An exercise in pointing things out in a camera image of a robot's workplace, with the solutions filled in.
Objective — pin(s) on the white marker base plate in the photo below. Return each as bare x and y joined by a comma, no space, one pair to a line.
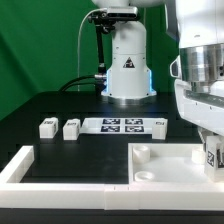
119,125

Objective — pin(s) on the white U-shaped obstacle fence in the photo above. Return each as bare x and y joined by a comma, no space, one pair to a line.
131,196

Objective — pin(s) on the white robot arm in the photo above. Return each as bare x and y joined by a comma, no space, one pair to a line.
198,69

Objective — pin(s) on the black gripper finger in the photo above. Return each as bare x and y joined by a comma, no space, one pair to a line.
203,134

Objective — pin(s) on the white square tabletop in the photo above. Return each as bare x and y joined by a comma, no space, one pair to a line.
172,163

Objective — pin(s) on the black camera on stand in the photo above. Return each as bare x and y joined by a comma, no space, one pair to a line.
104,21

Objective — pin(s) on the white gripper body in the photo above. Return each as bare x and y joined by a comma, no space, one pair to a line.
205,110

